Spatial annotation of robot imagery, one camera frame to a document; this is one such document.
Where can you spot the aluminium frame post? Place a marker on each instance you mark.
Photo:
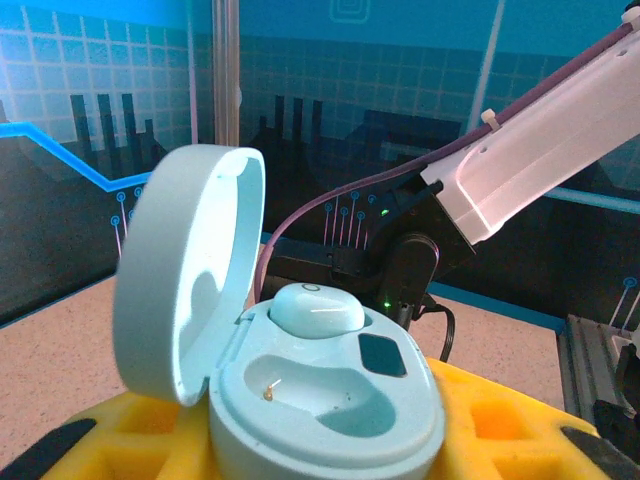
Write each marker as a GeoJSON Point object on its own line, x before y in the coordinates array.
{"type": "Point", "coordinates": [225, 70]}

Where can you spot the light blue earbud charging case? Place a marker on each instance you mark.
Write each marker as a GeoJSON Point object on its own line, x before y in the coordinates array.
{"type": "Point", "coordinates": [320, 440]}

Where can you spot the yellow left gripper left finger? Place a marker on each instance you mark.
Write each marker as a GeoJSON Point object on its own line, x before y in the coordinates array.
{"type": "Point", "coordinates": [115, 450]}

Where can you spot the long aluminium mounting rail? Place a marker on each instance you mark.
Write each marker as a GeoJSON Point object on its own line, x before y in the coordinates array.
{"type": "Point", "coordinates": [580, 360]}

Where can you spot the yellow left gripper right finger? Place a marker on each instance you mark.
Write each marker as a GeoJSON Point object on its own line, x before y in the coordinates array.
{"type": "Point", "coordinates": [500, 440]}

